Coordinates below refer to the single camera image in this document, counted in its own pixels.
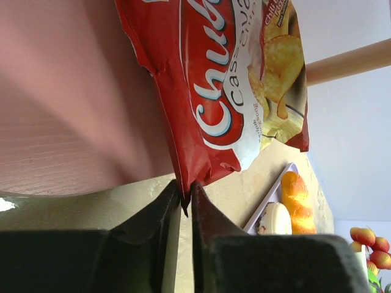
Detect toy baguette bread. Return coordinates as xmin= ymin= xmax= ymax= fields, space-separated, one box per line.
xmin=281 ymin=171 xmax=316 ymax=234

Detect pink two-tier shelf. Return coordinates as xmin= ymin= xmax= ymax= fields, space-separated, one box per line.
xmin=1 ymin=1 xmax=175 ymax=197

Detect green toy watermelon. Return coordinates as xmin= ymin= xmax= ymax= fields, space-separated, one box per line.
xmin=368 ymin=270 xmax=390 ymax=293

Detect red Chuba chips bag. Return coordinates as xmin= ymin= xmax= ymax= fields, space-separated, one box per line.
xmin=115 ymin=1 xmax=309 ymax=208

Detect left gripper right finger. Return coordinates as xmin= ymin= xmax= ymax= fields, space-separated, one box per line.
xmin=191 ymin=182 xmax=371 ymax=292

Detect plain white donut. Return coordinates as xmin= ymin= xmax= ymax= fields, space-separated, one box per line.
xmin=256 ymin=202 xmax=292 ymax=235

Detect lavender tray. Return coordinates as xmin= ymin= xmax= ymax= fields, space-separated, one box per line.
xmin=243 ymin=162 xmax=299 ymax=235

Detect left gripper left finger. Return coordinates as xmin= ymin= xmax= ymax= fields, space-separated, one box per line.
xmin=1 ymin=180 xmax=180 ymax=292

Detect red yellow berry sprig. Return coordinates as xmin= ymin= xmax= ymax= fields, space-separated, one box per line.
xmin=349 ymin=227 xmax=390 ymax=277

